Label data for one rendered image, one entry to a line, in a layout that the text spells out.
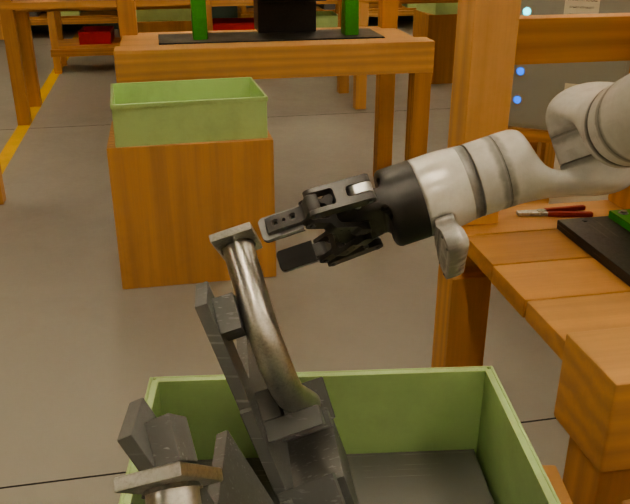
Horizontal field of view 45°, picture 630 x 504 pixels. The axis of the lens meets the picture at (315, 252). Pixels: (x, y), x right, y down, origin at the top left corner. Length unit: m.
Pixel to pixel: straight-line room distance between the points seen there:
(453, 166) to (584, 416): 0.58
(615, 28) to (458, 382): 0.96
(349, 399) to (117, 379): 1.85
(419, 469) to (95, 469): 1.52
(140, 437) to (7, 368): 2.36
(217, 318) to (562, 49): 1.13
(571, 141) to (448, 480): 0.44
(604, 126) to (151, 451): 0.41
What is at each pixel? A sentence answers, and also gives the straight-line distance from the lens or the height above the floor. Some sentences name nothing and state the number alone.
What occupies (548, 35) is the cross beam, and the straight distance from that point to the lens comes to 1.64.
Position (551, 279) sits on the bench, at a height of 0.88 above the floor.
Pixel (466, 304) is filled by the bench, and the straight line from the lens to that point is 1.67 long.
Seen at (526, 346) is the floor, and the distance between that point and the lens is 2.93.
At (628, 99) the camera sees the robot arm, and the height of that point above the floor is 1.35.
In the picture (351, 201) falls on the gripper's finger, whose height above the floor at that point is 1.24.
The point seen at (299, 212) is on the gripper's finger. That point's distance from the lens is 0.66.
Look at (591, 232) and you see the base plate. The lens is 1.56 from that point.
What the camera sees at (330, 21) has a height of 0.43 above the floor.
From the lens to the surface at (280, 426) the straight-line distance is 0.76.
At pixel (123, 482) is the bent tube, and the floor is 1.19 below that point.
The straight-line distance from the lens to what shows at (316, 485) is 0.78.
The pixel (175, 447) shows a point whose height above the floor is 1.12.
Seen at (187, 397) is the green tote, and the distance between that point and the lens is 0.94.
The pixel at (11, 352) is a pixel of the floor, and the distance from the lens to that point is 3.00.
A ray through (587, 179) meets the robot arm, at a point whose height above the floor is 1.25.
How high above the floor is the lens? 1.47
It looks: 24 degrees down
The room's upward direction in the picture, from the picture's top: straight up
